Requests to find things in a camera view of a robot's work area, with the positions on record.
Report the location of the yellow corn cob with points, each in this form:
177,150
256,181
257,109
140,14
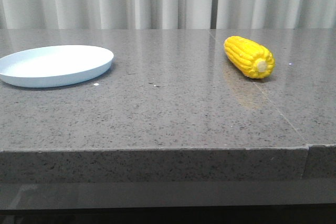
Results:
251,58

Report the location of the light blue round plate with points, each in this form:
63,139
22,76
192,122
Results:
55,66

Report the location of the white pleated curtain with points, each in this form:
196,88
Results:
167,14

